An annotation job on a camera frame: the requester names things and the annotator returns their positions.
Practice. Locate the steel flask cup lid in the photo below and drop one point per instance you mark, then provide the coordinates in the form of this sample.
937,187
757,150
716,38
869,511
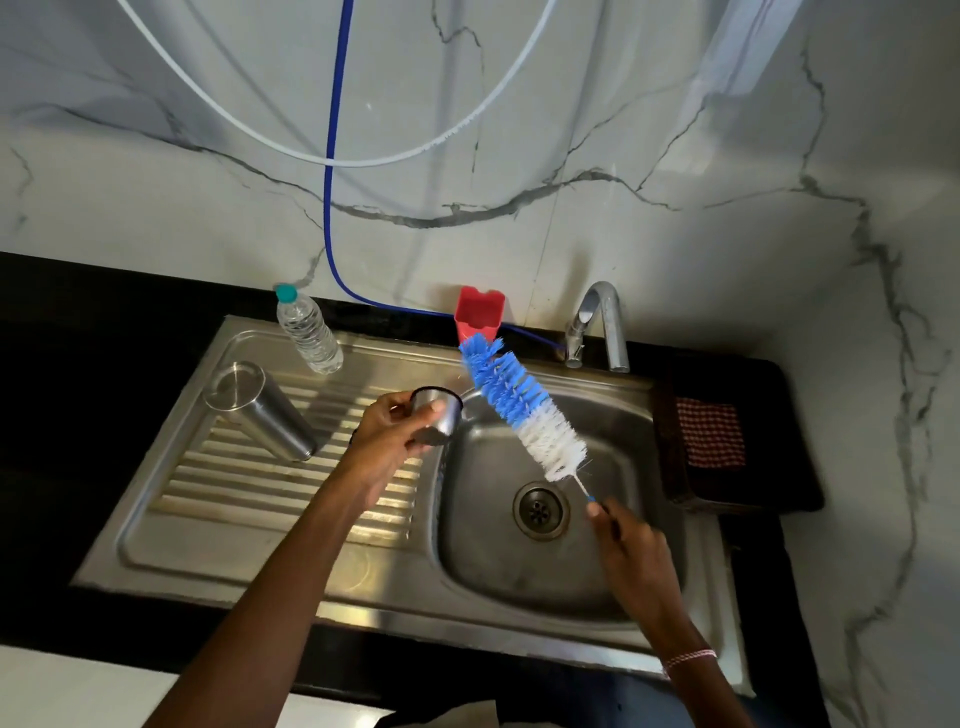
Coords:
439,416

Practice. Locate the dark woven tray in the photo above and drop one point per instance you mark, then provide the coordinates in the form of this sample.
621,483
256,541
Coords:
787,465

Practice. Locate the clear plastic water bottle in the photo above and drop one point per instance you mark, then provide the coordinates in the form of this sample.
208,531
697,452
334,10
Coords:
309,330

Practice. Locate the chrome sink faucet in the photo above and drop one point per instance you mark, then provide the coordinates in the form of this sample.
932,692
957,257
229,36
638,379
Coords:
615,330

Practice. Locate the steel flask bottle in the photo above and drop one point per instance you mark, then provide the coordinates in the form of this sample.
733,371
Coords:
262,412

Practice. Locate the person's left forearm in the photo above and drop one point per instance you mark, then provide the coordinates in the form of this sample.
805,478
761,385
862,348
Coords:
255,622

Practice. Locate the person's left hand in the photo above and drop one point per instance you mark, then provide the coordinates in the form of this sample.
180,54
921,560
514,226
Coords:
382,442

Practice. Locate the person's right hand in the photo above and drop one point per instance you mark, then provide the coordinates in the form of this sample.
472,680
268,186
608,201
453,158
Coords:
637,570

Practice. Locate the red checkered cloth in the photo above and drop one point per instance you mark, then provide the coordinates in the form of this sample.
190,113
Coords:
710,433

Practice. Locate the blue white bottle brush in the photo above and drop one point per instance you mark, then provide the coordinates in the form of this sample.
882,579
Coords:
525,405

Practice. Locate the stainless steel sink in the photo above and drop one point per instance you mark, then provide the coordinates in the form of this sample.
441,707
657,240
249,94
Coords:
225,555

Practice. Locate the red plastic brush holder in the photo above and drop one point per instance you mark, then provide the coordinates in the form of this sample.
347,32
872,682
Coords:
478,311

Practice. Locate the metal sink drain strainer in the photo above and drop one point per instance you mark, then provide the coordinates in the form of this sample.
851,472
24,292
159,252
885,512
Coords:
541,511

